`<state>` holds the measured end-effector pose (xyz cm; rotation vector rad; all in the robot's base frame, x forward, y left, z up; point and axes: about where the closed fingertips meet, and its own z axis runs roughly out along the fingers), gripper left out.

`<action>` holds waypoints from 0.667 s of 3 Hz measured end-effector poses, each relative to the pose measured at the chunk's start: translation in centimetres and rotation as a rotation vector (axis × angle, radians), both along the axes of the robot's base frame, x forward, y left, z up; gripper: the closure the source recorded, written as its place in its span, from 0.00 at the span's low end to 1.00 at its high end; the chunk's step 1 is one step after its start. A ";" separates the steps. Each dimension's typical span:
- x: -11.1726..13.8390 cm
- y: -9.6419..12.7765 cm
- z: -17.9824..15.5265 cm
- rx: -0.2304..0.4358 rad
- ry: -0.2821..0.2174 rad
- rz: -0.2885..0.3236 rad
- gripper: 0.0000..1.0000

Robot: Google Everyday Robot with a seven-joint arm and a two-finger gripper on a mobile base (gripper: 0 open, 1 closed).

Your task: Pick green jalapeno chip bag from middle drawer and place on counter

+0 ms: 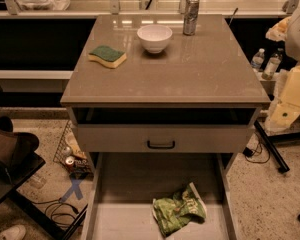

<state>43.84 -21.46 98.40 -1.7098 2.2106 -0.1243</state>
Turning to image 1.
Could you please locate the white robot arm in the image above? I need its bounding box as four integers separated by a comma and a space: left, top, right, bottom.
265, 2, 300, 132

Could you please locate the white shoe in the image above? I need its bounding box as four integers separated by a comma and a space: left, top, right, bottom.
0, 225, 26, 240

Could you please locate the black metal stand leg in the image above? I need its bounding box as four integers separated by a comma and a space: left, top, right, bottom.
254, 121, 300, 174

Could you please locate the clear water bottle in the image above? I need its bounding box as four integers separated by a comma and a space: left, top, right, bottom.
261, 48, 283, 80
250, 48, 265, 72

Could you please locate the wire basket with snacks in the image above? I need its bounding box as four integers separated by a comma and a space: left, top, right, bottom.
53, 121, 92, 175

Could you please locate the red soda can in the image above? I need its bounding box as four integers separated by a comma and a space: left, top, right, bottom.
65, 156, 75, 173

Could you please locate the green jalapeno chip bag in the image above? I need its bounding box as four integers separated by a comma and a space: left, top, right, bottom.
152, 182, 207, 237

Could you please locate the grey drawer cabinet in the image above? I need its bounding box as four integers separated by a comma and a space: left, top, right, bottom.
59, 13, 272, 240

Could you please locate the black floor cable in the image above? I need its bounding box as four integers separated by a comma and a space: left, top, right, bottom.
31, 198, 88, 228

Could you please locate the clear water bottle left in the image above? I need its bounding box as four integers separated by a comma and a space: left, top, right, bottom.
250, 48, 265, 72

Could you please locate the green and yellow sponge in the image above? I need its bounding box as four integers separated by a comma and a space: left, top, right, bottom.
88, 45, 127, 69

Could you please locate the white ceramic bowl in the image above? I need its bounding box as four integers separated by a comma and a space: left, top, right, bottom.
137, 24, 173, 54

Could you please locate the blue tape cross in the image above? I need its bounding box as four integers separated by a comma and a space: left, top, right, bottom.
60, 178, 83, 202

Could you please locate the clear water bottle right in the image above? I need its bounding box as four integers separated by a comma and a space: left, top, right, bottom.
261, 48, 283, 80

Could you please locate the silver drink can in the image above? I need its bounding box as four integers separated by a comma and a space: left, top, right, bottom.
183, 0, 200, 35

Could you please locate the closed grey upper drawer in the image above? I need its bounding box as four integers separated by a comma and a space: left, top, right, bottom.
72, 124, 254, 153

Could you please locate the open grey middle drawer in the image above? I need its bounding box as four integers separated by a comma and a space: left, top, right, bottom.
81, 153, 239, 240

